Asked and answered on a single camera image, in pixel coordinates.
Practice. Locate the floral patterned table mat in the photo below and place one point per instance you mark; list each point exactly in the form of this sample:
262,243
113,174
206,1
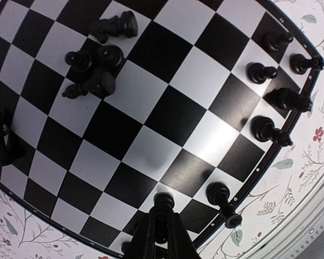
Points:
299,162

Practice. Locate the black chess pawn corner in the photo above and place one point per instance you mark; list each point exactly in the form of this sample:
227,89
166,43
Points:
275,41

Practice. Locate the black chess bishop lying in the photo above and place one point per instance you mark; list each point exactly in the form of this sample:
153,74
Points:
80,61

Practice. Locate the front aluminium frame rail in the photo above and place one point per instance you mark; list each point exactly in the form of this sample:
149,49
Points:
300,228

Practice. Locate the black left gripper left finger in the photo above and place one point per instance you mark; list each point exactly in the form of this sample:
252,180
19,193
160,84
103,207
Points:
150,230

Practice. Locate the black and grey chessboard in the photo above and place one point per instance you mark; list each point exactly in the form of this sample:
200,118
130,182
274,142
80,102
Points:
151,121

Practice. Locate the black chess rook lying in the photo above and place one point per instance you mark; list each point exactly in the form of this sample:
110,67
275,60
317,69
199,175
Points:
101,84

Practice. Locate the black chess piece cluster piece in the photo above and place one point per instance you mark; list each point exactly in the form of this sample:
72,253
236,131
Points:
110,56

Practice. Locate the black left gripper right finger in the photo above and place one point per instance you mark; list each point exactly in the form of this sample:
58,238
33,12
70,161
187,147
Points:
179,242

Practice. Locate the black chess king lying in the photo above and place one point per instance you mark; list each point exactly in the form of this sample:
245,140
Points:
11,149

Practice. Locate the black chess pawn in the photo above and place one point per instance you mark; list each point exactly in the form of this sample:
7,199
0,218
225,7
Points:
300,64
258,73
264,130
217,194
288,99

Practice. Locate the black chess knight lying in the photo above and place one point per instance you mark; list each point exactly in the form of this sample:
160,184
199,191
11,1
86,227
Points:
126,25

